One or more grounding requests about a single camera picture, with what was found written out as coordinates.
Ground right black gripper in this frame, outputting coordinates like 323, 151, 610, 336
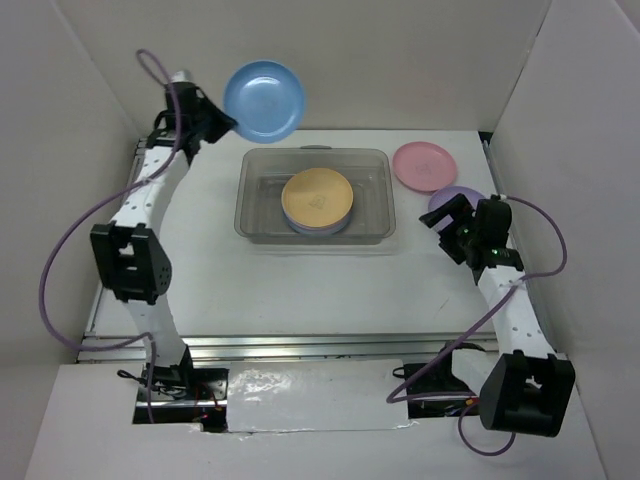
419, 193, 480, 264

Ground blue plastic plate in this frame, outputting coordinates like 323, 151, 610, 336
223, 60, 306, 144

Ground white watermelon pattern plate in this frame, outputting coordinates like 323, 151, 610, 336
285, 214, 357, 237

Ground orange plastic plate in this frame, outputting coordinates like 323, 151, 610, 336
281, 168, 354, 227

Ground purple plastic plate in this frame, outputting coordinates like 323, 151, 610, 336
423, 186, 486, 233
282, 214, 351, 235

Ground cream plastic plate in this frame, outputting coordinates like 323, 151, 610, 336
284, 212, 351, 233

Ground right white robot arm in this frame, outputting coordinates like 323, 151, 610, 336
420, 193, 575, 437

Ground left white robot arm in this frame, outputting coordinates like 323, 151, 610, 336
90, 71, 237, 399

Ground clear plastic bin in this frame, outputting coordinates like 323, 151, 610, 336
235, 147, 396, 246

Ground pink plastic plate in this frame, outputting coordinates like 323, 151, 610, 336
392, 141, 458, 194

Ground white front cover panel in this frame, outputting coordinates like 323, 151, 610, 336
226, 360, 410, 433

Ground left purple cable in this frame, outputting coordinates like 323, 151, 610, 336
38, 48, 181, 425

